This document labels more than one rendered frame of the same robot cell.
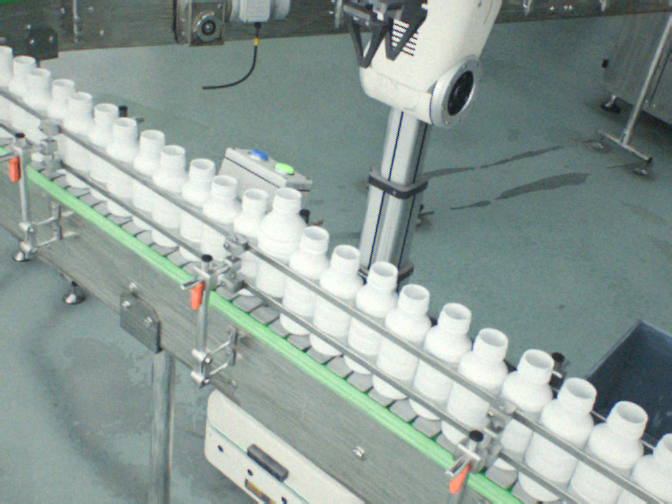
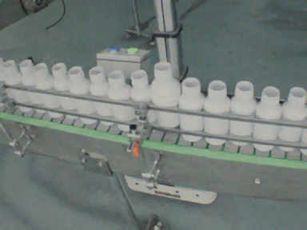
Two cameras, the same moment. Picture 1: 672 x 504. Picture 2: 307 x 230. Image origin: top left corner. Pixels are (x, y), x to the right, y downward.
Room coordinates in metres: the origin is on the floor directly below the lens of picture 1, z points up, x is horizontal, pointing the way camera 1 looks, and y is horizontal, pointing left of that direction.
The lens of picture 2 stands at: (0.43, 0.21, 1.60)
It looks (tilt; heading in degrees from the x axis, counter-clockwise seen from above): 40 degrees down; 342
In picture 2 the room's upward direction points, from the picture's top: 4 degrees counter-clockwise
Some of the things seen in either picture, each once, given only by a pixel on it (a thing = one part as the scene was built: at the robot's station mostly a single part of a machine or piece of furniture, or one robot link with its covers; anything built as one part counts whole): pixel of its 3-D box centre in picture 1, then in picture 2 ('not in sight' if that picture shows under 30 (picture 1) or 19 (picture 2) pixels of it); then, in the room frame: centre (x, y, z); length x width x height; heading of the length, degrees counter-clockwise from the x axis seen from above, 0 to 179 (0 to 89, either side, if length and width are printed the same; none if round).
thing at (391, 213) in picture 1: (383, 249); (172, 64); (1.65, -0.09, 0.72); 0.11 x 0.11 x 0.40; 56
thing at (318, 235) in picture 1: (307, 280); (192, 110); (0.95, 0.05, 1.08); 0.06 x 0.06 x 0.17
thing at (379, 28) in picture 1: (374, 32); not in sight; (1.09, 0.01, 1.41); 0.07 x 0.07 x 0.09; 55
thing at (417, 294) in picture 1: (403, 341); (267, 119); (0.86, -0.10, 1.08); 0.06 x 0.06 x 0.17
